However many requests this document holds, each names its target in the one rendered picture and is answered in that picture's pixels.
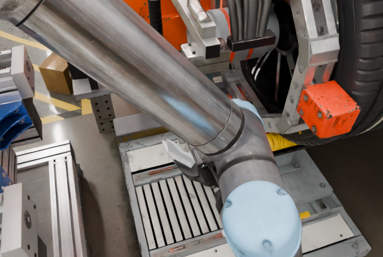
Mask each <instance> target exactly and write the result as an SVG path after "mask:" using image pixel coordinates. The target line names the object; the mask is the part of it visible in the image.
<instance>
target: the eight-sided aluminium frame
mask: <svg viewBox="0 0 383 257"><path fill-rule="evenodd" d="M220 4H221V0H211V5H210V9H211V10H213V9H219V8H220ZM290 5H291V10H292V15H293V19H294V24H295V29H296V34H297V38H298V43H299V55H298V59H297V62H296V66H295V70H294V74H293V77H292V80H291V84H290V88H289V91H288V95H287V99H286V103H285V106H284V109H283V113H268V112H267V111H266V109H265V107H264V106H263V104H262V103H261V102H260V100H259V99H258V97H257V96H256V94H255V93H254V91H253V90H252V88H251V87H250V85H249V84H248V82H247V81H246V79H245V77H244V76H243V72H242V69H241V64H240V61H237V62H232V63H231V67H232V70H230V69H228V70H224V71H221V74H222V75H221V78H222V81H223V84H224V86H225V89H226V91H227V90H228V92H229V94H230V96H231V98H232V99H239V100H242V101H248V102H249V103H251V104H252V105H253V106H254V107H255V108H256V110H257V112H258V114H259V116H260V117H261V119H262V120H263V122H264V126H265V129H266V132H270V133H281V134H290V133H294V132H298V131H301V130H306V129H309V127H308V125H307V124H306V123H305V122H304V120H303V119H302V118H301V116H300V115H299V114H298V113H297V111H296V110H297V107H298V103H299V100H300V97H301V93H302V91H303V88H304V87H306V86H310V85H315V84H320V83H325V82H328V80H329V77H330V75H331V72H332V70H333V66H334V64H335V62H337V60H338V54H339V51H340V45H339V33H337V31H336V25H335V20H334V17H333V11H332V6H331V0H290ZM238 87H240V89H241V91H242V93H243V95H244V97H245V98H244V97H243V95H242V94H241V92H240V90H239V89H238ZM245 99H246V100H245Z"/></svg>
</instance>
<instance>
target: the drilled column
mask: <svg viewBox="0 0 383 257"><path fill-rule="evenodd" d="M89 100H90V103H91V107H92V110H93V114H94V117H95V120H96V123H97V127H98V130H99V133H100V134H101V133H106V132H111V131H114V130H115V128H114V123H113V119H115V118H116V116H115V112H114V108H113V104H112V99H111V94H107V95H102V96H96V97H91V98H89ZM100 123H101V124H100Z"/></svg>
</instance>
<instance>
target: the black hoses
mask: <svg viewBox="0 0 383 257"><path fill-rule="evenodd" d="M226 1H227V5H228V8H229V18H230V31H231V35H230V36H228V37H227V46H228V48H229V49H230V50H231V52H236V51H242V50H248V49H252V48H257V47H263V46H269V45H273V44H275V40H276V35H275V34H274V33H273V32H272V30H271V29H267V25H268V20H269V16H270V11H271V4H272V3H278V0H226Z"/></svg>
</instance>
